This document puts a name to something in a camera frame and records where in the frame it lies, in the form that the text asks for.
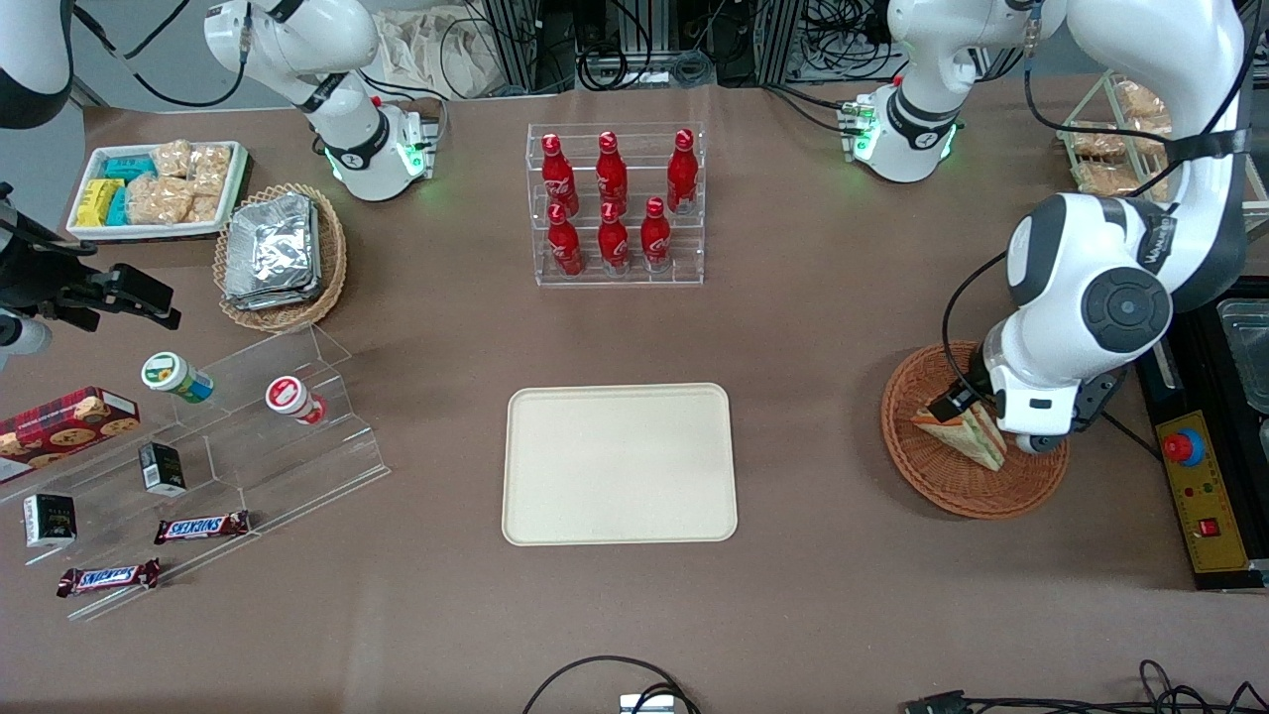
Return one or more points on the oval tan wicker basket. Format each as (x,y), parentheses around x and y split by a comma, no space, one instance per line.
(333,270)

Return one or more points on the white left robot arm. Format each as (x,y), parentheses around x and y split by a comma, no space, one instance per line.
(1091,248)

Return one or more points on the small silver device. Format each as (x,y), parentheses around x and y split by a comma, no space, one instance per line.
(646,705)

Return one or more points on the green lid snack cup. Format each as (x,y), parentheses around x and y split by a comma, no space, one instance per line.
(173,377)

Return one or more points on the wrapped bread pack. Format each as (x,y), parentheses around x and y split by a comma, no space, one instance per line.
(1110,179)
(1098,142)
(1140,104)

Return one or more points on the small black carton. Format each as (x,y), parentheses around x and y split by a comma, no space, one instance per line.
(50,521)
(161,469)

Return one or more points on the clear acrylic bottle rack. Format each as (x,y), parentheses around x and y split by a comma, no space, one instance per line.
(692,270)

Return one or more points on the silver foil packet stack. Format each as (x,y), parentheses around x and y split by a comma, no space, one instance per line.
(273,248)

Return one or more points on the yellow snack pack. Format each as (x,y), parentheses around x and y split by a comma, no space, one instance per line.
(97,203)

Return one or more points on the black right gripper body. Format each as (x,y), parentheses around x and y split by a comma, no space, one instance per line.
(40,278)

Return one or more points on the red cookie box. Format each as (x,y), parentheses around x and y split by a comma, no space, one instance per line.
(64,426)

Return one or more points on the black side platform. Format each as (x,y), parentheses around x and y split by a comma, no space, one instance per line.
(1170,392)

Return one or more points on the red cola bottle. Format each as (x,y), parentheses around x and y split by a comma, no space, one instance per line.
(611,177)
(558,178)
(655,241)
(613,246)
(681,177)
(565,248)

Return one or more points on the clear plastic container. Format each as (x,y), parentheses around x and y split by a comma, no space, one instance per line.
(1249,357)

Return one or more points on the beige plastic serving tray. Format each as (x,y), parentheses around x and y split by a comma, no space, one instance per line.
(620,464)

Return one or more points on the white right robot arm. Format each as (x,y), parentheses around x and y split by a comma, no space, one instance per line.
(297,50)

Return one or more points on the brown Snickers bar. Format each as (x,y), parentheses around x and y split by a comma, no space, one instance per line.
(201,528)
(109,577)

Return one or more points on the red lid snack cup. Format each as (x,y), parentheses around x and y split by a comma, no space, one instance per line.
(290,398)

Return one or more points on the clear acrylic stepped display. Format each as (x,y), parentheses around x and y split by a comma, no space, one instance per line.
(288,466)

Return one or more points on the clear rice cracker bag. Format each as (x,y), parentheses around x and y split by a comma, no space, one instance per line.
(159,201)
(172,159)
(209,171)

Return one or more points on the round brown wicker basket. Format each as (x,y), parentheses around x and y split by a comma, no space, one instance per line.
(942,486)

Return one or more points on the white rectangular snack tray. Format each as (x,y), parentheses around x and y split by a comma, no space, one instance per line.
(236,174)

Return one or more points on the triangular sandwich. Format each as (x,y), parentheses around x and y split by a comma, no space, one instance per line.
(977,441)

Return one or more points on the beige cloth bag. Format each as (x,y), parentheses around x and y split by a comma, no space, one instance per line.
(436,55)

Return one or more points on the yellow emergency stop box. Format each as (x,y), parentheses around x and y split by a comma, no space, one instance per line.
(1205,496)

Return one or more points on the teal snack pack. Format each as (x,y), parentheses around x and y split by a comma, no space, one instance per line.
(129,168)
(118,206)

